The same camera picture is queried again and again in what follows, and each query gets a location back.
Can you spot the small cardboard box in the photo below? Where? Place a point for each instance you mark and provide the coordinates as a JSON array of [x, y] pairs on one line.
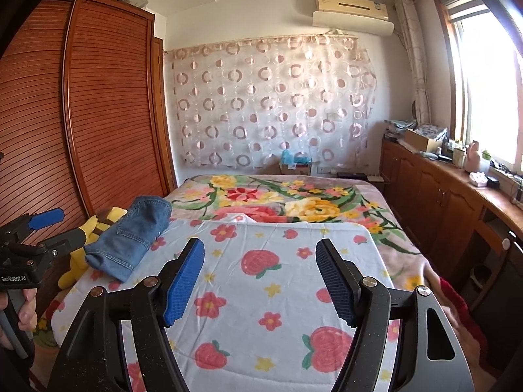
[[296, 170]]

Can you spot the sheer circle-pattern curtain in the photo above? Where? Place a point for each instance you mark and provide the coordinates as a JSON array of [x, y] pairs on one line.
[[265, 102]]

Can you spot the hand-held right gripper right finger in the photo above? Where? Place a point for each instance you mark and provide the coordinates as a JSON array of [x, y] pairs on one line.
[[337, 286]]

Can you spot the wooden framed window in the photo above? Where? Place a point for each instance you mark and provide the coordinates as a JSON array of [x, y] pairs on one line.
[[482, 81]]

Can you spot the person's left hand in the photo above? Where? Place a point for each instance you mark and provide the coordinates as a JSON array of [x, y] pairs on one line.
[[27, 308]]

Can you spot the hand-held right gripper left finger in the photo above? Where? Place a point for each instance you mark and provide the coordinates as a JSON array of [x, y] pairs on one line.
[[182, 286]]

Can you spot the yellow plush toy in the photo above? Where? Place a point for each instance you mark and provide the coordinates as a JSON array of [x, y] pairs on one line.
[[75, 271]]

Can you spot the blue plastic bag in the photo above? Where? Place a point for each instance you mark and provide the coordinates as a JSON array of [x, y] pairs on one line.
[[294, 158]]

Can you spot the long wooden cabinet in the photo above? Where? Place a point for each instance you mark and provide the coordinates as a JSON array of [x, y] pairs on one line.
[[429, 196]]

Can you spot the blue floral patterned box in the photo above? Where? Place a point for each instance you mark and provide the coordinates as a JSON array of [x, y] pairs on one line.
[[433, 130]]

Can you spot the open cardboard box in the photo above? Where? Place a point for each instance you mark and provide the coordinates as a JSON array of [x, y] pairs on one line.
[[421, 142]]

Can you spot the white jar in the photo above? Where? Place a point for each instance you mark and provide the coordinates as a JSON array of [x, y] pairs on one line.
[[459, 158]]

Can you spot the blue denim pants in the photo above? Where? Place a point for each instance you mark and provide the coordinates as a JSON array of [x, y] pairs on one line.
[[126, 232]]

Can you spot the grey box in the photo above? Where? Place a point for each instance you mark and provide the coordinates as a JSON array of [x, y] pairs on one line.
[[133, 1]]

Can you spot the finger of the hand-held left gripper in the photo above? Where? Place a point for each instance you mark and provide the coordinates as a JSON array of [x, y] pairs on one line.
[[47, 217], [65, 241]]

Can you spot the white air deflector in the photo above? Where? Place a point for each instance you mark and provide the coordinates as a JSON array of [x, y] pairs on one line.
[[351, 23]]

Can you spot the brown slatted wooden wardrobe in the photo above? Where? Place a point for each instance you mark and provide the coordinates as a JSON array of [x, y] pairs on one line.
[[102, 110]]

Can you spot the strawberry print bed sheet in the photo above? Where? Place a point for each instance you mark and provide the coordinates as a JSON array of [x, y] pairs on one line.
[[265, 286]]

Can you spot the floral blanket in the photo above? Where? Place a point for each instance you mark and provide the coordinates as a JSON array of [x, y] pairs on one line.
[[286, 196]]

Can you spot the white patterned window curtain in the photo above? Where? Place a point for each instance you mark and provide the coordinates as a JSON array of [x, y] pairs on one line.
[[414, 57]]

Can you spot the white air conditioner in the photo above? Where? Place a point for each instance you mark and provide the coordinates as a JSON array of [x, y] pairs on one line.
[[351, 4]]

